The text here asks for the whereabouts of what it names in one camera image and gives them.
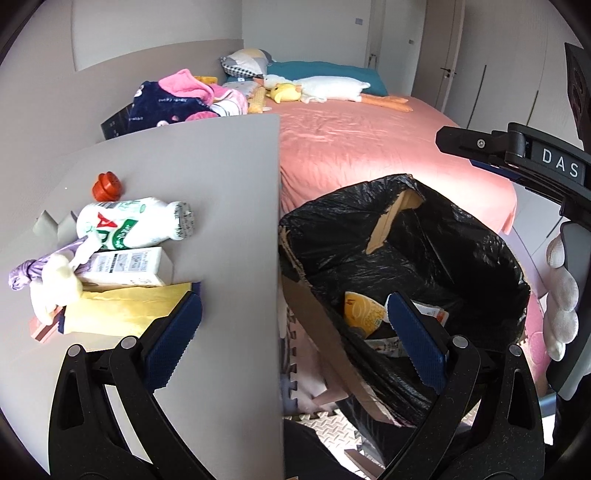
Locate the white bedroom door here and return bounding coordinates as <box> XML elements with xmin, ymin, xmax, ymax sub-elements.
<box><xmin>412</xmin><ymin>0</ymin><xmax>466</xmax><ymax>113</ymax></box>

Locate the white gloved right hand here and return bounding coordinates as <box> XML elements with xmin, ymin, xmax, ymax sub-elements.
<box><xmin>543</xmin><ymin>236</ymin><xmax>579</xmax><ymax>362</ymax></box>

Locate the yellow snack bag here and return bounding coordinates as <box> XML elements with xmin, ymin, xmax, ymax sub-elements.
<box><xmin>58</xmin><ymin>282</ymin><xmax>200</xmax><ymax>337</ymax></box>

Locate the foam puzzle floor mat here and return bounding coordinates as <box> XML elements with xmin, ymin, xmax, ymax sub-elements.
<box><xmin>276</xmin><ymin>276</ymin><xmax>591</xmax><ymax>480</ymax></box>

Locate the black wall socket panel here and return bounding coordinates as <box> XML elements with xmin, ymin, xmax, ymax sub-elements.
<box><xmin>100</xmin><ymin>104</ymin><xmax>132</xmax><ymax>140</ymax></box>

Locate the black trash bag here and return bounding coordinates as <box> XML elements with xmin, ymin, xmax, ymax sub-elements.
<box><xmin>279</xmin><ymin>175</ymin><xmax>530</xmax><ymax>426</ymax></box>

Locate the navy pink clothes pile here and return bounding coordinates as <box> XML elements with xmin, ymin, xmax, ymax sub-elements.
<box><xmin>127</xmin><ymin>69</ymin><xmax>249</xmax><ymax>133</ymax></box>

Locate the pink white striped packet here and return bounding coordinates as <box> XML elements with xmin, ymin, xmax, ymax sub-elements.
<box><xmin>28</xmin><ymin>307</ymin><xmax>65</xmax><ymax>344</ymax></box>

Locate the yellow noodle cup lid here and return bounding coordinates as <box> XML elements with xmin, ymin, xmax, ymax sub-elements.
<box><xmin>344</xmin><ymin>291</ymin><xmax>387</xmax><ymax>339</ymax></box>

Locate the grey bedside cabinet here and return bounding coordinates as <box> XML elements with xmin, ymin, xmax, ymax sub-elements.
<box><xmin>1</xmin><ymin>114</ymin><xmax>283</xmax><ymax>479</ymax></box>

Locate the white barcode carton box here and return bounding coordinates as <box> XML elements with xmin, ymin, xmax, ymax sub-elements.
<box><xmin>75</xmin><ymin>247</ymin><xmax>173</xmax><ymax>291</ymax></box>

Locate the yellow duck plush toy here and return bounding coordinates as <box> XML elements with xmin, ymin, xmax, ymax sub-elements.
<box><xmin>269</xmin><ymin>83</ymin><xmax>301</xmax><ymax>104</ymax></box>

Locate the white wardrobe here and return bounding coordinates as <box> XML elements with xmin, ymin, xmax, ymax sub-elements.
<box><xmin>445</xmin><ymin>1</ymin><xmax>582</xmax><ymax>147</ymax></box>

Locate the teal pillow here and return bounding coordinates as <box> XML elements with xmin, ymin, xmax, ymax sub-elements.
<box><xmin>267</xmin><ymin>61</ymin><xmax>389</xmax><ymax>97</ymax></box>

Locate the yellow corn plush toy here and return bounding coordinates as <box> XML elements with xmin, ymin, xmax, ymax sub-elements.
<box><xmin>247</xmin><ymin>86</ymin><xmax>270</xmax><ymax>114</ymax></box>

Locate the white tissue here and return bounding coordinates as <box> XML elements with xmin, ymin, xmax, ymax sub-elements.
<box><xmin>29</xmin><ymin>235</ymin><xmax>101</xmax><ymax>325</ymax></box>

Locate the cardboard trash box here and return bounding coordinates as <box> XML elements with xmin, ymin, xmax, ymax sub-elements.
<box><xmin>280</xmin><ymin>182</ymin><xmax>437</xmax><ymax>426</ymax></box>

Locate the purple wrapper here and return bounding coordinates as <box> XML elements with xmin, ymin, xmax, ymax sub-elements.
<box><xmin>8</xmin><ymin>236</ymin><xmax>87</xmax><ymax>291</ymax></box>

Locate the pink bed sheet mattress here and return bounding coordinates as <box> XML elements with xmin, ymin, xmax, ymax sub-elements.
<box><xmin>270</xmin><ymin>98</ymin><xmax>517</xmax><ymax>233</ymax></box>

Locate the white red paper packet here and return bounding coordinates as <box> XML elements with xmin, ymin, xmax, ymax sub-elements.
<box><xmin>412</xmin><ymin>301</ymin><xmax>449</xmax><ymax>326</ymax></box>

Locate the white AD drink bottle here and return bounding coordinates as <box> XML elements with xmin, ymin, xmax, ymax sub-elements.
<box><xmin>76</xmin><ymin>197</ymin><xmax>195</xmax><ymax>250</ymax></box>

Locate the white goose plush toy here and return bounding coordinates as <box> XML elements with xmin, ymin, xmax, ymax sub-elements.
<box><xmin>259</xmin><ymin>74</ymin><xmax>413</xmax><ymax>113</ymax></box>

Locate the orange round plastic cap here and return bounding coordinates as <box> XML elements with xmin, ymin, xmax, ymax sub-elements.
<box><xmin>91</xmin><ymin>171</ymin><xmax>123</xmax><ymax>202</ymax></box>

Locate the checked grey yellow pillow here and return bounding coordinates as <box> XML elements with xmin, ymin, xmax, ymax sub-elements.
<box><xmin>219</xmin><ymin>48</ymin><xmax>273</xmax><ymax>79</ymax></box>

